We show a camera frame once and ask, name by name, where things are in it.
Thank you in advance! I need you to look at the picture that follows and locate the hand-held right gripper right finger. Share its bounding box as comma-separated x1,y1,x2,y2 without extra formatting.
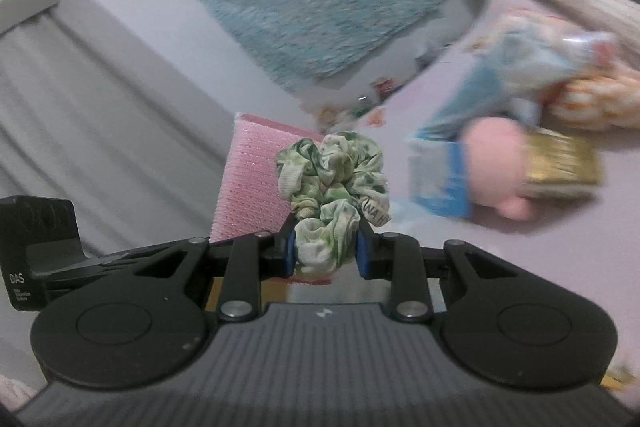
356,217,536,323

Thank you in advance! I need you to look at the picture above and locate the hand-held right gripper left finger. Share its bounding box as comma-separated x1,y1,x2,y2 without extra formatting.
125,213,299,322

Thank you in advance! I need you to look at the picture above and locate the green floral scrunchie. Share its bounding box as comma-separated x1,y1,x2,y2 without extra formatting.
275,131,392,277

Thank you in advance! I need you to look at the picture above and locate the pink sponge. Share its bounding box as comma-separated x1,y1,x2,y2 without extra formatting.
210,112,332,285

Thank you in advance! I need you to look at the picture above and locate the blue and white box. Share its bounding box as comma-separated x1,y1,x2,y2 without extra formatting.
406,137,476,221

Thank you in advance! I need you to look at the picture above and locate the pink plush toy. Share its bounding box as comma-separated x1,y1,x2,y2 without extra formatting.
461,116,540,222

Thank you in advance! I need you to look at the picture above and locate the gold packet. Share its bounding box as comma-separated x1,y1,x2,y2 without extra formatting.
522,129,604,201

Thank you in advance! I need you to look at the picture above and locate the clear plastic tissue bag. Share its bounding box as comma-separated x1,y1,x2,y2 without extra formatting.
469,12,619,108

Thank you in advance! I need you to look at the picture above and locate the orange striped white cloth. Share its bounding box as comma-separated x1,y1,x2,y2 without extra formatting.
546,58,640,134

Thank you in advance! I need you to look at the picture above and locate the white curtain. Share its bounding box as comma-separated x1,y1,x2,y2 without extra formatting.
0,0,237,260

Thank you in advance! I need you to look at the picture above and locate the red can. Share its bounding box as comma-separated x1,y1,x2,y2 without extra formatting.
374,77,397,102

